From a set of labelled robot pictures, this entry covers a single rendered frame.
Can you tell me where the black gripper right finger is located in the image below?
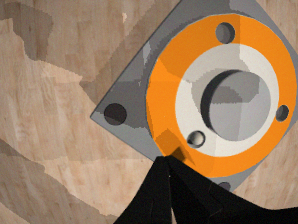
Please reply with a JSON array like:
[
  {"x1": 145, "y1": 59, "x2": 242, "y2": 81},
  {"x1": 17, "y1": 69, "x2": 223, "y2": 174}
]
[{"x1": 165, "y1": 155, "x2": 298, "y2": 224}]

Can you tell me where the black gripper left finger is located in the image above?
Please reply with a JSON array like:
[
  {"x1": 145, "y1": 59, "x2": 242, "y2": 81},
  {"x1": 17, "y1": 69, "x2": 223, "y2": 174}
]
[{"x1": 113, "y1": 156, "x2": 172, "y2": 224}]

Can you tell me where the orange round plate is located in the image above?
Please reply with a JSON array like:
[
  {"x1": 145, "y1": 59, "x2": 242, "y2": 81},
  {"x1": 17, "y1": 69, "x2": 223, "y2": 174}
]
[{"x1": 144, "y1": 12, "x2": 297, "y2": 179}]

